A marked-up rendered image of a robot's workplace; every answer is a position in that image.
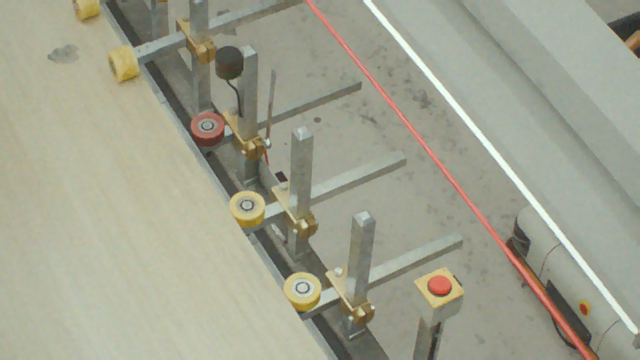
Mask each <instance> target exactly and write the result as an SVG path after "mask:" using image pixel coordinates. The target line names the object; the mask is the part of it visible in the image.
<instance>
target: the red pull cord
mask: <svg viewBox="0 0 640 360"><path fill-rule="evenodd" d="M305 2H306V3H307V4H308V5H309V7H310V8H311V9H312V10H313V12H314V13H315V14H316V15H317V17H318V18H319V19H320V21H322V22H323V23H324V24H325V26H326V27H327V28H328V29H329V31H330V32H331V33H332V34H333V36H334V37H335V38H336V39H337V41H338V42H339V43H340V44H341V46H343V47H344V49H345V50H346V52H347V53H348V54H349V56H350V57H351V58H352V59H353V61H354V62H355V63H356V64H357V66H358V67H359V68H360V69H362V71H363V72H364V73H365V75H366V77H367V78H368V79H369V80H370V82H371V83H372V84H373V85H374V87H375V88H376V89H377V90H378V92H379V93H381V94H382V97H383V98H384V99H385V100H386V102H387V103H388V104H389V105H390V107H391V108H392V109H393V110H394V112H395V113H396V114H397V115H399V118H400V119H401V120H402V121H403V123H404V124H405V125H406V126H407V128H408V129H409V130H410V132H411V133H412V134H413V136H414V138H415V139H416V140H418V141H419V143H420V144H421V145H422V146H423V148H424V149H425V150H426V151H427V154H428V155H429V156H430V157H431V159H432V160H433V161H434V162H435V164H436V165H437V166H438V168H440V169H441V170H442V171H443V174H444V175H445V176H446V177H447V179H448V180H449V181H450V182H451V184H452V185H453V186H454V187H455V189H456V190H457V191H458V193H459V195H460V196H461V197H462V198H463V200H464V201H465V202H466V203H467V205H468V206H469V207H471V209H472V210H473V211H474V212H475V215H476V216H477V217H478V218H479V220H480V221H481V222H482V223H483V225H484V226H485V227H486V228H487V230H488V231H489V232H490V233H491V235H492V236H493V237H494V238H495V241H496V242H497V243H498V245H499V246H500V247H501V248H502V250H503V251H504V252H505V253H506V255H507V256H508V257H509V258H510V260H511V261H512V262H513V263H514V265H515V266H516V267H517V268H518V270H519V271H520V272H521V273H522V275H523V276H524V277H525V278H526V280H527V281H528V282H529V284H528V285H529V286H530V287H531V288H532V290H533V291H534V292H535V293H536V295H537V296H538V297H539V298H540V300H541V301H542V302H543V303H544V305H545V306H546V307H547V308H548V310H549V311H550V312H551V313H552V315H553V317H554V319H555V320H556V321H558V323H559V324H560V325H561V326H562V328H563V329H564V330H565V331H566V333H567V334H568V335H569V338H570V339H571V340H572V341H573V343H574V344H575V345H576V346H577V348H578V349H579V350H580V351H581V354H582V355H583V357H584V358H585V359H587V360H594V359H593V358H592V357H591V356H590V354H589V353H587V352H586V350H585V348H584V347H583V345H582V344H581V343H580V342H579V340H578V339H577V338H576V337H575V335H574V334H573V332H572V330H571V329H570V328H569V327H568V325H567V324H566V323H565V322H564V320H563V319H562V318H561V317H560V315H559V314H558V312H557V310H556V309H555V308H554V307H553V305H552V304H551V303H550V301H549V300H548V299H547V298H546V296H545V295H544V294H543V293H542V291H541V290H540V289H539V288H538V286H537V285H536V284H535V283H534V282H535V281H534V280H533V279H532V278H531V276H530V275H529V274H528V273H527V271H526V270H525V269H524V268H523V266H522V265H521V264H520V263H519V261H518V260H517V259H516V258H515V256H514V255H513V254H512V253H511V251H510V250H509V249H508V248H507V246H506V245H505V244H504V243H503V240H502V239H501V238H500V237H499V235H498V234H497V233H496V232H495V230H494V229H493V228H492V227H491V225H490V224H489V223H488V222H487V220H486V219H485V218H484V217H483V214H482V213H481V212H480V211H479V209H478V208H477V207H476V206H475V204H474V203H473V202H472V201H471V199H470V198H468V197H467V196H466V194H465V193H464V191H463V190H462V188H461V187H460V186H459V184H458V183H457V182H456V181H455V179H454V178H453V177H452V176H451V174H450V173H449V171H448V170H447V168H446V167H445V166H444V165H443V163H442V162H441V161H439V160H438V158H437V157H436V156H435V155H434V152H433V151H432V150H431V149H430V147H429V146H428V145H427V144H426V142H425V141H424V140H423V139H422V137H421V136H420V135H419V133H417V131H416V130H415V129H414V128H413V126H412V125H411V124H410V123H409V121H408V120H407V119H406V118H405V116H404V114H403V113H402V112H401V110H400V109H398V108H397V107H396V105H395V104H394V103H393V102H392V100H391V99H390V98H389V97H388V94H387V93H386V92H385V91H384V89H383V88H382V87H381V86H379V84H378V83H377V82H376V81H375V79H374V78H373V77H372V76H371V73H370V72H369V71H368V70H367V68H366V67H365V66H364V65H363V63H361V62H360V61H359V59H358V58H357V57H356V56H355V54H354V53H353V52H352V51H351V49H350V47H349V46H348V45H347V43H346V42H345V41H344V40H342V38H341V37H340V36H339V35H338V33H337V32H336V31H335V30H334V28H333V27H332V26H331V25H330V23H329V22H328V21H327V20H326V18H325V17H324V16H323V15H322V13H320V12H319V11H318V10H317V8H316V7H315V6H314V5H313V3H312V2H311V1H310V0H305Z"/></svg>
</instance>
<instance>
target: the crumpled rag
mask: <svg viewBox="0 0 640 360"><path fill-rule="evenodd" d="M79 48H80V47H78V46H77V45H75V44H73V43H70V44H69V45H64V46H63V47H62V48H56V49H53V51H52V52H51V53H48V54H47V55H48V58H47V59H48V60H52V61H53V62H54V63H61V62H66V63H68V64H74V63H75V62H76V61H77V60H78V59H80V56H79V55H78V54H77V53H76V51H77V50H79Z"/></svg>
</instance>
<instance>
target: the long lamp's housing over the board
mask: <svg viewBox="0 0 640 360"><path fill-rule="evenodd" d="M368 1H369V2H371V3H372V4H373V5H374V7H375V8H376V9H377V10H378V11H379V13H380V14H381V15H382V16H383V17H384V19H385V20H386V21H387V22H388V23H389V25H391V26H392V27H393V28H394V29H395V31H396V32H397V33H398V34H399V36H400V37H401V39H402V40H403V41H404V42H405V43H406V45H407V46H408V47H409V48H411V49H412V51H413V52H414V53H415V54H416V55H417V57H418V58H419V59H420V60H421V61H422V64H423V65H424V66H425V67H426V68H427V70H428V71H429V72H431V73H432V74H433V76H434V77H435V78H436V79H437V80H438V82H439V83H440V84H441V86H442V87H443V89H444V90H445V91H446V92H447V93H448V95H449V96H450V97H452V98H453V99H454V100H455V102H456V103H457V104H458V105H459V107H460V109H461V110H462V111H463V112H464V113H465V115H466V116H467V117H468V118H469V119H470V121H471V122H472V123H473V124H474V125H475V128H476V129H478V130H479V131H480V132H481V134H482V135H483V136H484V137H485V138H486V140H487V141H488V142H489V143H490V144H491V146H492V148H493V149H494V150H495V151H496V153H497V154H498V155H499V156H500V157H501V159H502V160H503V161H504V162H505V163H506V164H507V166H508V167H509V168H510V170H511V171H512V173H513V174H514V175H515V176H516V177H517V179H518V180H519V181H520V182H521V183H522V185H523V186H524V187H525V188H526V189H527V191H528V192H529V193H530V195H531V196H532V198H533V199H534V200H535V201H536V202H537V204H538V205H539V206H540V207H541V208H542V210H543V211H544V212H545V213H546V214H547V216H548V217H549V218H550V219H551V220H552V221H553V223H554V224H555V225H556V226H557V228H558V230H559V231H560V232H561V233H562V234H563V236H564V237H565V238H566V239H567V240H568V242H569V243H570V244H571V246H572V248H573V249H574V250H575V251H576V252H577V254H578V255H579V256H580V257H581V258H582V260H583V261H584V262H585V263H586V264H587V266H588V267H589V268H590V270H591V272H592V273H593V274H594V275H595V276H596V278H597V279H598V280H599V281H600V282H601V283H602V285H603V286H604V288H605V289H606V291H607V292H608V293H609V294H610V295H611V297H612V298H613V299H614V300H615V301H616V302H615V303H616V304H617V305H618V306H619V307H620V309H621V310H622V311H623V312H625V314H626V316H627V317H628V318H629V320H630V321H631V322H632V323H633V324H634V327H635V328H636V329H637V330H638V331H637V333H636V336H635V338H634V340H633V342H632V346H633V347H634V348H635V351H636V350H638V349H640V207H639V206H638V205H637V204H636V203H635V201H634V200H633V199H632V198H631V197H630V196H629V195H628V194H627V191H626V190H625V189H624V188H623V187H622V186H621V185H620V184H619V183H618V181H617V180H616V179H615V178H614V177H613V176H612V175H611V174H610V172H609V170H608V169H607V168H606V167H605V166H604V165H603V164H602V162H601V161H600V160H599V159H598V158H597V156H596V155H595V154H594V152H593V151H592V150H591V149H590V148H589V147H588V146H587V145H586V144H585V142H584V141H583V140H582V139H581V138H580V137H579V136H578V135H577V134H576V132H575V131H574V130H573V128H572V127H571V125H570V124H569V122H568V121H567V120H566V119H565V118H564V117H563V116H562V115H561V114H560V112H559V111H558V110H557V109H556V108H555V107H554V106H553V105H552V104H551V102H550V101H549V99H548V98H547V97H546V96H545V95H544V94H543V93H542V92H541V91H540V90H539V89H538V88H537V87H536V86H535V85H534V84H533V82H532V81H531V80H530V79H529V78H528V77H527V76H526V74H525V73H524V71H523V70H522V69H521V68H520V67H519V66H518V65H517V64H516V62H515V61H514V60H513V59H512V58H511V57H510V56H509V55H508V54H507V52H506V51H505V50H504V49H503V47H502V46H499V45H498V41H496V40H495V39H494V38H493V37H492V36H491V35H490V34H489V32H488V31H487V30H486V29H485V28H484V27H483V26H482V25H481V24H480V22H479V21H478V20H477V18H476V17H475V16H474V15H473V14H472V12H471V11H469V10H468V9H467V8H466V7H465V6H464V5H463V4H462V2H461V1H460V0H368Z"/></svg>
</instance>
